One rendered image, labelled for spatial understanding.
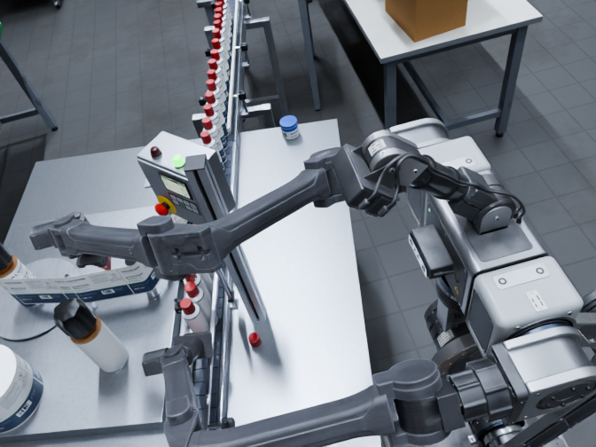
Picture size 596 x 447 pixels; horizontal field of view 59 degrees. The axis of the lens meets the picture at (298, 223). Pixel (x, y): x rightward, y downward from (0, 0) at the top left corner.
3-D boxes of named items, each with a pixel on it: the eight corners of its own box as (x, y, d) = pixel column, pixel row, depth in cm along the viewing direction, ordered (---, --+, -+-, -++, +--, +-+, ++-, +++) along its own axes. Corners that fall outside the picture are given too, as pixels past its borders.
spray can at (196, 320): (197, 333, 156) (174, 298, 140) (213, 327, 157) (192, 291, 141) (199, 348, 153) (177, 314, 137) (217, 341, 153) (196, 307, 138)
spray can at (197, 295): (205, 313, 160) (184, 277, 144) (221, 315, 159) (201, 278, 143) (199, 328, 157) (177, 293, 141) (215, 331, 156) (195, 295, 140)
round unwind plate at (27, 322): (6, 265, 185) (4, 263, 184) (90, 254, 182) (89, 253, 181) (-24, 346, 165) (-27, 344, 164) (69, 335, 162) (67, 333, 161)
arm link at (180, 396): (214, 467, 86) (195, 407, 85) (180, 482, 85) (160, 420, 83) (193, 380, 127) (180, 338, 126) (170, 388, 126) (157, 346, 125)
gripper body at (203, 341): (175, 335, 141) (166, 341, 133) (212, 331, 140) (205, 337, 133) (178, 359, 141) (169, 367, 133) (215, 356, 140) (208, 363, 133)
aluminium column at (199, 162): (252, 309, 164) (185, 156, 113) (266, 308, 164) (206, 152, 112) (252, 323, 161) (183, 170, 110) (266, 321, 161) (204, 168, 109)
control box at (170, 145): (186, 184, 138) (161, 129, 124) (237, 205, 131) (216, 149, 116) (161, 210, 134) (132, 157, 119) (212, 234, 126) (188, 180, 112)
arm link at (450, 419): (475, 423, 75) (467, 389, 75) (408, 443, 75) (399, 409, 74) (453, 396, 84) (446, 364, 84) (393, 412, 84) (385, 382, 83)
